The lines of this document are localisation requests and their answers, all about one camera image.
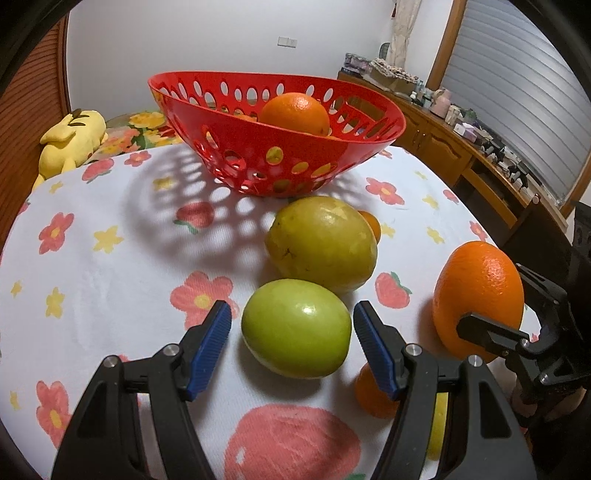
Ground big orange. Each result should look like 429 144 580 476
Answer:
432 241 525 363

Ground green apple fruit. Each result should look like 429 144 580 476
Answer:
240 279 352 379

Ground small yellow lemon fruit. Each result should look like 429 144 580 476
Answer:
427 392 449 461

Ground wooden sideboard cabinet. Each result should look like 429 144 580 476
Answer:
337 69 569 232

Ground mandarin near table edge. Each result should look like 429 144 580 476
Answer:
353 363 399 420

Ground tiny orange kumquat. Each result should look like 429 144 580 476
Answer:
359 210 382 243

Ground large yellow-green guava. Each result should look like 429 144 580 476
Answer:
264 196 378 295

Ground white floral strawberry cloth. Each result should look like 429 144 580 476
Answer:
1 145 489 479

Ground grey window blind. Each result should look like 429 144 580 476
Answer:
442 1 590 201

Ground clutter on cabinet top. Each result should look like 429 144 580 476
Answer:
341 42 541 204

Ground large orange in basket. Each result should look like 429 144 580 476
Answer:
259 92 329 137

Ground red perforated plastic basket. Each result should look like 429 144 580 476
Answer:
147 71 407 198

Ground yellow plush toy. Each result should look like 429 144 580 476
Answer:
32 109 108 190

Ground floral bed quilt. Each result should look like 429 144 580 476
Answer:
88 110 182 162

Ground cream curtain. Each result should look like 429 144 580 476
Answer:
387 0 422 69

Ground brown slatted wardrobe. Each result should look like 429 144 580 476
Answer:
0 16 70 241

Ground white wall switch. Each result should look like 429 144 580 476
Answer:
277 37 297 48

